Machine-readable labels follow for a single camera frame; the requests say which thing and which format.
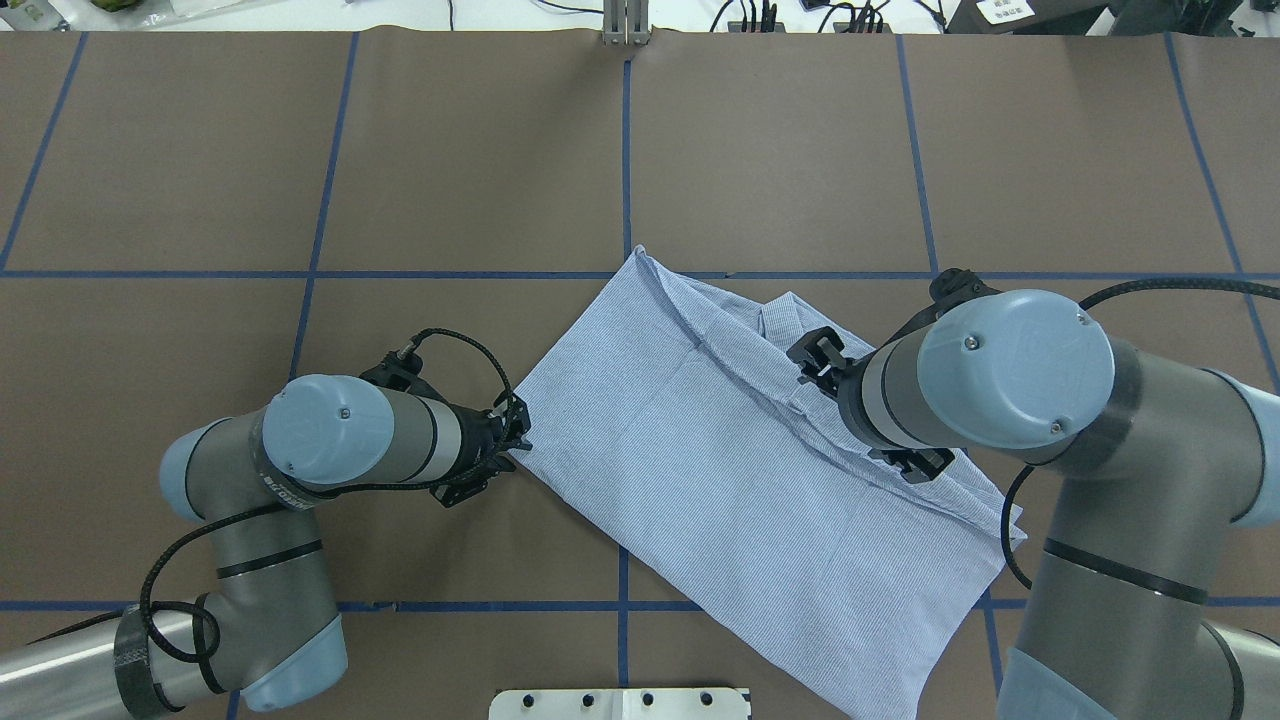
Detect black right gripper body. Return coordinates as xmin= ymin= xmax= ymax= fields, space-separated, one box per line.
xmin=835 ymin=360 xmax=881 ymax=448

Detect grey aluminium frame post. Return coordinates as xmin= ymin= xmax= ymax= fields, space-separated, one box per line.
xmin=602 ymin=0 xmax=652 ymax=47

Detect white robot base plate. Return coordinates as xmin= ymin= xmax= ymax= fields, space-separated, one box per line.
xmin=488 ymin=687 xmax=753 ymax=719

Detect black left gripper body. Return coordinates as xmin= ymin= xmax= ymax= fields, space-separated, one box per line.
xmin=454 ymin=406 xmax=506 ymax=491

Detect light blue striped shirt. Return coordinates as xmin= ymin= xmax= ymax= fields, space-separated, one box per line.
xmin=515 ymin=249 xmax=1005 ymax=719

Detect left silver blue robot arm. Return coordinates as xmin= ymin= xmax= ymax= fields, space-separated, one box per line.
xmin=3 ymin=374 xmax=530 ymax=719

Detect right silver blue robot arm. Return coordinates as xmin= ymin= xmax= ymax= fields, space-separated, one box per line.
xmin=788 ymin=284 xmax=1277 ymax=719

